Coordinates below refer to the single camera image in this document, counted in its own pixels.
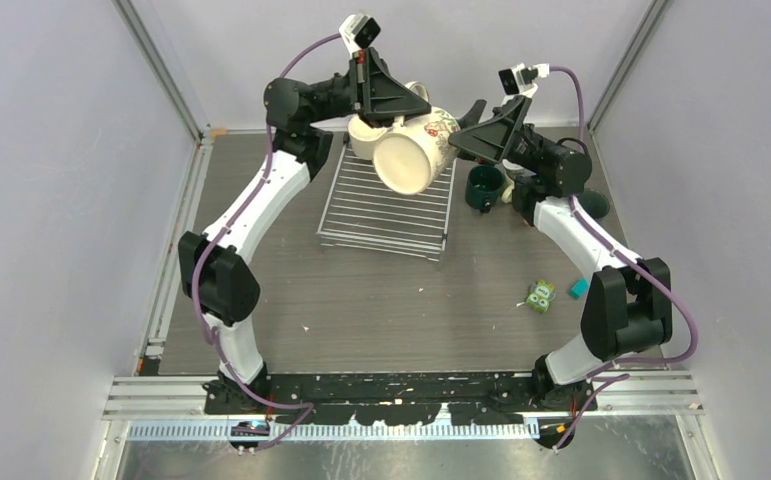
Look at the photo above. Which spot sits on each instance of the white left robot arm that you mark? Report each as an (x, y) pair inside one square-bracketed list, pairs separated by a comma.
[(214, 263)]

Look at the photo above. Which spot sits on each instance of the cream mug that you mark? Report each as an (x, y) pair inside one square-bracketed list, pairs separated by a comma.
[(413, 152), (363, 138)]

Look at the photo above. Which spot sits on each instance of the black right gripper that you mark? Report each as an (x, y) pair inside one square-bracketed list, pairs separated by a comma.
[(492, 139)]

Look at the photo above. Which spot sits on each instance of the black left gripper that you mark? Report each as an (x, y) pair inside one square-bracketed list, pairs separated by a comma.
[(374, 94)]

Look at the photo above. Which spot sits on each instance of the teal toy block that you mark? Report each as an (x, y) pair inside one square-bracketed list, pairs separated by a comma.
[(579, 289)]

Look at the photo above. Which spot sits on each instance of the cream mug back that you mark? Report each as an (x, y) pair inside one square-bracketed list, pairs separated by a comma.
[(363, 138)]

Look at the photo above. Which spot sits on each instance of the cream mug front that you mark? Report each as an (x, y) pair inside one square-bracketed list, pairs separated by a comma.
[(413, 152)]

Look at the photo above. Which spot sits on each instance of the aluminium front rail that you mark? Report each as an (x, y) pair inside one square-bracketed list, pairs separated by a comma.
[(173, 408)]

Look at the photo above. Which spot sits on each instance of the light green mug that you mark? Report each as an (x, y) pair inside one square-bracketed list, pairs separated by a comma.
[(507, 194)]

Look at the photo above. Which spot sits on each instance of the green toy monster block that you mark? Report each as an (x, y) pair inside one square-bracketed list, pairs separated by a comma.
[(540, 296)]

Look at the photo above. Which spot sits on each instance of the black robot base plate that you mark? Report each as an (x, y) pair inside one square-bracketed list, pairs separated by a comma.
[(473, 398)]

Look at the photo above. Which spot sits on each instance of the metal wire dish rack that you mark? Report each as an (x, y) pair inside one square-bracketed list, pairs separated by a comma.
[(360, 212)]

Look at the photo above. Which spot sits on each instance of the small blue grey cup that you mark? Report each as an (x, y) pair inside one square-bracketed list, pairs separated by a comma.
[(516, 173)]

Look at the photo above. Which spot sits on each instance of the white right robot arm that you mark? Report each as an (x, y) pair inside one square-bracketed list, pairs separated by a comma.
[(627, 309)]

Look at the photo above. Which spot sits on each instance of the dark teal mug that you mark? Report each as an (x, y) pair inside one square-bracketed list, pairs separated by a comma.
[(484, 187)]

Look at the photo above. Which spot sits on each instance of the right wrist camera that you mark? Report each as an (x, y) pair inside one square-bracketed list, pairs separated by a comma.
[(521, 80)]

